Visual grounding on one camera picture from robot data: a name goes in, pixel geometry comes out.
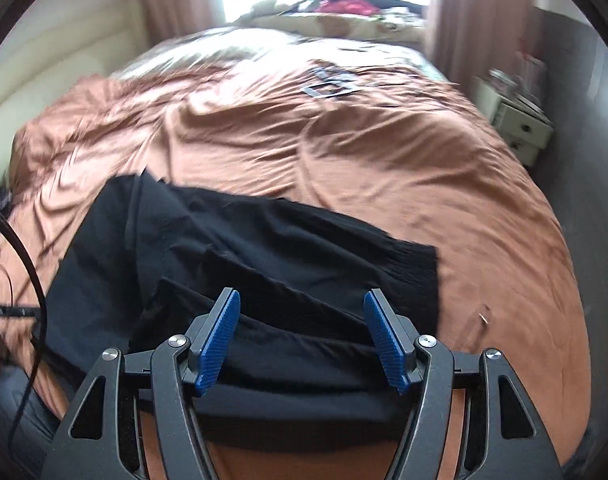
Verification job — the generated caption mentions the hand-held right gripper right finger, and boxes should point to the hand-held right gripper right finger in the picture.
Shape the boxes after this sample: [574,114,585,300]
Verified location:
[363,288,568,480]

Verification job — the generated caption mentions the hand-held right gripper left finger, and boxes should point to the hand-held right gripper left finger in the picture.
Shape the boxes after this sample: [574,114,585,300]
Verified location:
[39,287,243,480]

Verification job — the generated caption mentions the black pants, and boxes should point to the black pants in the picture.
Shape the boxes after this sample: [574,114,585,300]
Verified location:
[48,172,441,445]

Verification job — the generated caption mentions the orange blanket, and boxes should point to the orange blanket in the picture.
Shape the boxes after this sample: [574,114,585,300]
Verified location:
[0,62,594,480]

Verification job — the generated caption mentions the person's grey trousers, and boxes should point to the person's grey trousers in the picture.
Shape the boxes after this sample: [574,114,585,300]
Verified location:
[0,364,62,463]

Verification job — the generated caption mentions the white nightstand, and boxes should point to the white nightstand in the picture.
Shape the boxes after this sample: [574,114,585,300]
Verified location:
[473,66,556,169]

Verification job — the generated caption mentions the beige duvet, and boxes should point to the beige duvet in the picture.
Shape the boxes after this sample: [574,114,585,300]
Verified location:
[114,24,435,83]

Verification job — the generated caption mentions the cream padded headboard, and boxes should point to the cream padded headboard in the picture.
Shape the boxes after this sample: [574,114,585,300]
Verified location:
[0,7,147,133]

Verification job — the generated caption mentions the pink-brown curtain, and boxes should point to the pink-brown curtain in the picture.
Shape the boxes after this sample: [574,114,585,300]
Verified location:
[135,0,231,57]
[423,0,537,92]

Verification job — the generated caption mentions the red garment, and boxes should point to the red garment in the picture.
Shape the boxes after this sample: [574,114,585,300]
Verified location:
[318,0,381,18]

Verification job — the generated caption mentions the thick black cable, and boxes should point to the thick black cable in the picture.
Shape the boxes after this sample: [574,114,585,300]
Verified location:
[0,199,51,453]

